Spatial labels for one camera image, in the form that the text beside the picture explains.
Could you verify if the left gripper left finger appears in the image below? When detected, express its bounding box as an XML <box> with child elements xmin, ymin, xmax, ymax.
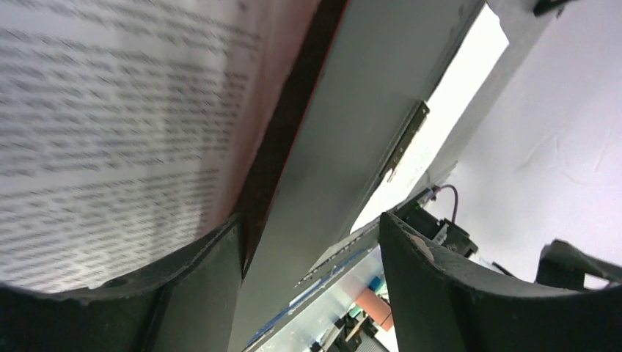
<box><xmin>1</xmin><ymin>216</ymin><xmax>244</xmax><ymax>351</ymax></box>

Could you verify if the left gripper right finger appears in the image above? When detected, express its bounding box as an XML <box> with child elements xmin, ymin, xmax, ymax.
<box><xmin>379</xmin><ymin>213</ymin><xmax>621</xmax><ymax>351</ymax></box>

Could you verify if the printed paper sheet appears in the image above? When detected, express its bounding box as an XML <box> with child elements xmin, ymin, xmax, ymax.
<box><xmin>348</xmin><ymin>4</ymin><xmax>509</xmax><ymax>233</ymax></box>
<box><xmin>1</xmin><ymin>0</ymin><xmax>318</xmax><ymax>293</ymax></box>

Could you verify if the red folder with black inside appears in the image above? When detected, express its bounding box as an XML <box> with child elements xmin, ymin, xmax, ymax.
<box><xmin>194</xmin><ymin>0</ymin><xmax>550</xmax><ymax>352</ymax></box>

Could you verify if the metal folder clip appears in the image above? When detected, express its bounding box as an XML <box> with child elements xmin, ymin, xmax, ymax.
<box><xmin>381</xmin><ymin>100</ymin><xmax>429</xmax><ymax>178</ymax></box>

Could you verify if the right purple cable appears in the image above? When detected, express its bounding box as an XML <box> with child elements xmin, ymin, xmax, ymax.
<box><xmin>432</xmin><ymin>183</ymin><xmax>460</xmax><ymax>224</ymax></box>

